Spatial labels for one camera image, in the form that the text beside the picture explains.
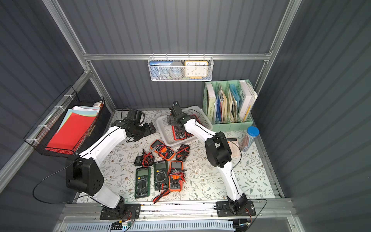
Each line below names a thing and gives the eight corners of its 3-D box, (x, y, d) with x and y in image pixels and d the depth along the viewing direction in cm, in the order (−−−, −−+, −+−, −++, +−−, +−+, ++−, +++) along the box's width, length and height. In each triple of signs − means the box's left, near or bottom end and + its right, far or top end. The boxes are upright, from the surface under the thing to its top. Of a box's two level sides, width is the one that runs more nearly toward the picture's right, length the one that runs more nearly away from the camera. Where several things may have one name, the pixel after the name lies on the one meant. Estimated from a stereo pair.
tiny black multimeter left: (135, 167, 90) (133, 164, 87) (138, 155, 95) (136, 152, 92) (153, 167, 90) (151, 164, 87) (155, 155, 95) (153, 151, 92)
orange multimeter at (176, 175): (168, 191, 81) (167, 189, 78) (170, 163, 92) (169, 160, 88) (182, 191, 81) (182, 189, 78) (183, 163, 92) (183, 160, 88)
